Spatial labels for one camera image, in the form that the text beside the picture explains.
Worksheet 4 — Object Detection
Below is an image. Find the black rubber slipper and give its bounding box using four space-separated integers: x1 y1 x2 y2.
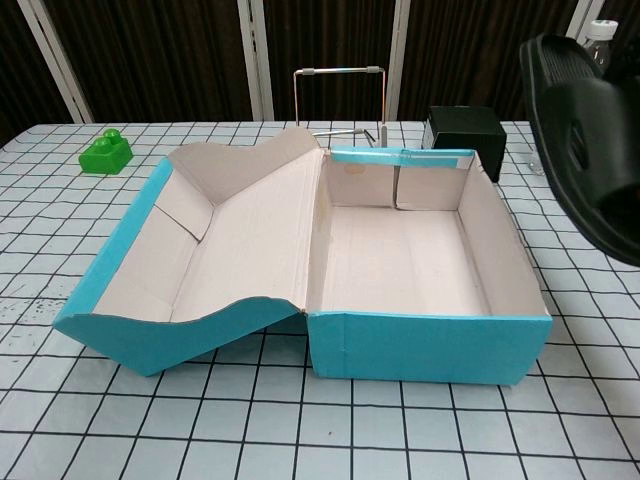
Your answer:
518 32 640 269

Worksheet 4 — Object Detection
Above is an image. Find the small black box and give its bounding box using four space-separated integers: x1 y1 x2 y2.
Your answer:
422 104 507 184

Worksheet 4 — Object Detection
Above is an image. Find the metal wire stand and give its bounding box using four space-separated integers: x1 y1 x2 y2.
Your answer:
292 64 391 149

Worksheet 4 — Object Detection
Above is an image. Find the light blue cardboard shoe box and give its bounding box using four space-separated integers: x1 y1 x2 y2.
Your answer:
52 127 554 389

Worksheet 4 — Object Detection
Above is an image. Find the white black-checked tablecloth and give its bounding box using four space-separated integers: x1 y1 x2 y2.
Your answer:
0 119 640 480

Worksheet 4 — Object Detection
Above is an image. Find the white partition frame post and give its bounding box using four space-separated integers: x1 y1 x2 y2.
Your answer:
19 0 95 125
567 0 606 39
237 0 275 122
387 0 426 122

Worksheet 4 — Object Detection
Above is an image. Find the green toy building block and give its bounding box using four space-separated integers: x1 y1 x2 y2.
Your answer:
78 128 134 176

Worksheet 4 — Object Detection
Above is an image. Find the clear plastic water bottle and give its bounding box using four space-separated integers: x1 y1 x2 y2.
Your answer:
528 18 617 176

